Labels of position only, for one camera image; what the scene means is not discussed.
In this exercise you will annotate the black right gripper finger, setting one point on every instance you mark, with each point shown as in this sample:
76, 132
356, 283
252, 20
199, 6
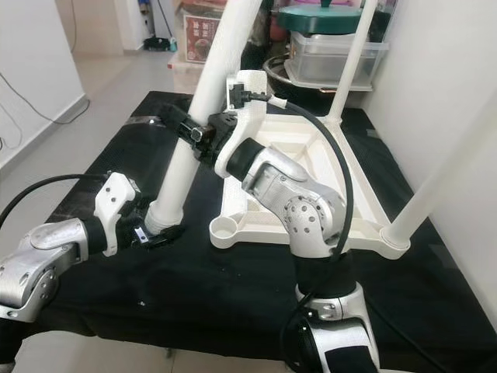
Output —
178, 124

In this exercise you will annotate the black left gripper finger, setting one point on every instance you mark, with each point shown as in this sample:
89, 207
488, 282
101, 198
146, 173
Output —
167, 233

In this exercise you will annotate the cream plastic children table top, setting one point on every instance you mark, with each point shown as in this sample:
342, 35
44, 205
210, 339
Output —
311, 132

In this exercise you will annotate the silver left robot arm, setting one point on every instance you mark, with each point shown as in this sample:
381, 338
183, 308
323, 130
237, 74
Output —
39, 264

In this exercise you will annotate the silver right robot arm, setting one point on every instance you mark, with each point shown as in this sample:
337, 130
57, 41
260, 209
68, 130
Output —
303, 210

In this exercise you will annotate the clear tape strip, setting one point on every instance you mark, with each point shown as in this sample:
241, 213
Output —
144, 120

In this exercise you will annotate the beige patterned cloth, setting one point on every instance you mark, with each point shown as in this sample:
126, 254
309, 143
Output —
186, 78

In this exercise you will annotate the green head floor mop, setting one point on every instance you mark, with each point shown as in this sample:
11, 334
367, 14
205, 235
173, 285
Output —
159, 43

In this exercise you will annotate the black tablecloth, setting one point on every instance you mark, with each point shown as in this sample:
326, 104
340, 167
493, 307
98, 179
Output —
202, 311

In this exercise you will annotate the black metal wok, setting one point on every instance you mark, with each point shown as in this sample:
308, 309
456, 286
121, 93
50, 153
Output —
279, 78

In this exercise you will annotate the red printed carton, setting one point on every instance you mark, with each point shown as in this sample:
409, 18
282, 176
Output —
202, 39

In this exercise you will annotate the orange lid storage box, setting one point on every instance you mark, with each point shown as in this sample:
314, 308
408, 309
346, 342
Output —
198, 6

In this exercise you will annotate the clear plastic storage box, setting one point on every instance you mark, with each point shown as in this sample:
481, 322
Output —
318, 58

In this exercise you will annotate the beige wooden door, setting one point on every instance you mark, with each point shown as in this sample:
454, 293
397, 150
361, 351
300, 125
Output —
78, 23

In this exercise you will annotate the green pot lid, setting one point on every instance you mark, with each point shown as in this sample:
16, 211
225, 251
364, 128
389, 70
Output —
318, 19

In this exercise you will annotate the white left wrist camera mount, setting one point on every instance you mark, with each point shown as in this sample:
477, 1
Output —
116, 206

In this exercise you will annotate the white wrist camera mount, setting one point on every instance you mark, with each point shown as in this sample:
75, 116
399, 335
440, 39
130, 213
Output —
252, 93
116, 206

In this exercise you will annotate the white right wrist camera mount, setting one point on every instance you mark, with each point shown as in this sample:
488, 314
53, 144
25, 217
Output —
252, 93

